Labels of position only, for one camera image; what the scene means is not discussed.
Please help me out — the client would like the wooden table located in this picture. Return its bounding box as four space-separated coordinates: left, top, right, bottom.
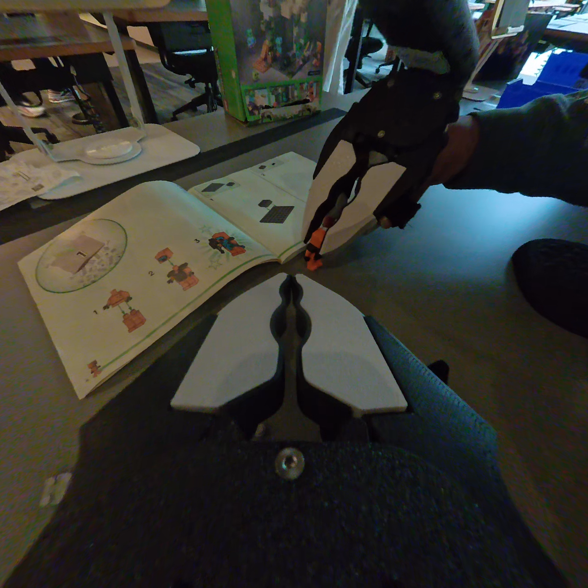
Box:
0 0 217 129

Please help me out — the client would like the orange pumpkin face brick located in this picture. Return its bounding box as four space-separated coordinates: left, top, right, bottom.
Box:
307 221 330 255

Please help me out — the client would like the person's right hand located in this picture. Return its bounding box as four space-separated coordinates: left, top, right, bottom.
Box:
423 114 481 190

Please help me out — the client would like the blue plastic bin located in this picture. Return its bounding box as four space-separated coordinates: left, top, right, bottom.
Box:
496 50 588 110

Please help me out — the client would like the black office chair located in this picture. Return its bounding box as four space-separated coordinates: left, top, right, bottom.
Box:
147 21 223 120

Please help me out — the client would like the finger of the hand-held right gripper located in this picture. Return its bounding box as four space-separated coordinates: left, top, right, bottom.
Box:
324 162 409 257
303 138 364 247

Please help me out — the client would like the white instruction booklet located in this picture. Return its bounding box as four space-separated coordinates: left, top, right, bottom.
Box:
18 151 388 401

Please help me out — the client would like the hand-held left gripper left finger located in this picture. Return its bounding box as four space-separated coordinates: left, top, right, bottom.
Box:
170 274 293 411

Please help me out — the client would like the green toy brick box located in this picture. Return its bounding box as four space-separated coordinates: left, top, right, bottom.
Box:
205 0 329 126

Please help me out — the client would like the white paper leaflet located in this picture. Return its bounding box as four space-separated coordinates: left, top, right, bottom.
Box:
0 158 58 210

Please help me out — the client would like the black chair armrest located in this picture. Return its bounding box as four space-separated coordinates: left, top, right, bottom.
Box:
511 238 588 338

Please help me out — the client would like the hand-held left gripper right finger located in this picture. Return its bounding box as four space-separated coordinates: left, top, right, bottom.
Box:
294 273 409 413

